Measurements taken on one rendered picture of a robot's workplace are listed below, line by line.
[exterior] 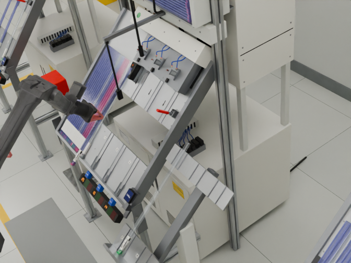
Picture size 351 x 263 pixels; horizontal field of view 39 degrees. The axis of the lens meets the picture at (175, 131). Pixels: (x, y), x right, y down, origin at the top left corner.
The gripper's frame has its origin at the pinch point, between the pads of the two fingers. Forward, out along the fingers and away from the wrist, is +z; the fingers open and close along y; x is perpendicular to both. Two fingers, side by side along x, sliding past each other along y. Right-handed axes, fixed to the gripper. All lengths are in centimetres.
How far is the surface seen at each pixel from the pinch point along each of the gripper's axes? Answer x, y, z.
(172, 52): -39.9, -13.4, 4.7
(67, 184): 73, 74, 65
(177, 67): -36.0, -20.2, 4.8
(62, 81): 8, 68, 19
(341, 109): -62, 7, 188
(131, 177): 13.9, -24.2, 11.2
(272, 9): -75, -31, 23
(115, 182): 21.1, -17.5, 11.2
